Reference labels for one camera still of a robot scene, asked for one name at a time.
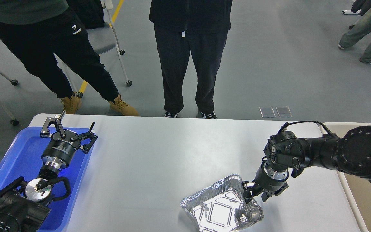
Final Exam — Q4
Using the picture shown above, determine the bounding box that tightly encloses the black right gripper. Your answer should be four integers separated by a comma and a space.
241, 160, 289, 204

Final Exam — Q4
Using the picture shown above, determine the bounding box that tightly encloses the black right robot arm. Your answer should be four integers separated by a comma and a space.
242, 123, 371, 204

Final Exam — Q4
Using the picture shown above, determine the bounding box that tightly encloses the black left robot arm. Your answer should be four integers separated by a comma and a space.
0, 112, 98, 232

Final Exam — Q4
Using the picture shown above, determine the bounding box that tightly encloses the beige plastic bin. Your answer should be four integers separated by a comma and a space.
319, 122, 371, 232

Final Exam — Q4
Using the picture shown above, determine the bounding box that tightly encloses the person in tan boots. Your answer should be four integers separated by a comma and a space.
0, 0, 139, 116

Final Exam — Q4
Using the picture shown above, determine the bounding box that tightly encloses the clear floor plate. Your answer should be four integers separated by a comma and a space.
259, 107, 276, 118
276, 107, 293, 118

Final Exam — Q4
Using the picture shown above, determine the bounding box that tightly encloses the right clear floor plate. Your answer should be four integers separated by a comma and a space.
276, 107, 293, 118

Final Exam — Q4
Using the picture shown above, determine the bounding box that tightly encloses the left clear floor plate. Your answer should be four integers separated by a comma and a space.
259, 107, 276, 118

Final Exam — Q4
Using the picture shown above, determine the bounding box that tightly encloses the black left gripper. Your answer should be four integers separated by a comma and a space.
40, 110, 98, 169

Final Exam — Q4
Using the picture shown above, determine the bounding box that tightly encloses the grey folding chair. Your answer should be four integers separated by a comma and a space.
54, 0, 133, 98

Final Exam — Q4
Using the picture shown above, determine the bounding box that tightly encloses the person in black clothes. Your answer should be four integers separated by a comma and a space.
149, 0, 232, 119

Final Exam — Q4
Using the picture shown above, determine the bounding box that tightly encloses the aluminium foil tray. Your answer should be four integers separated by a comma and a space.
180, 174, 264, 232

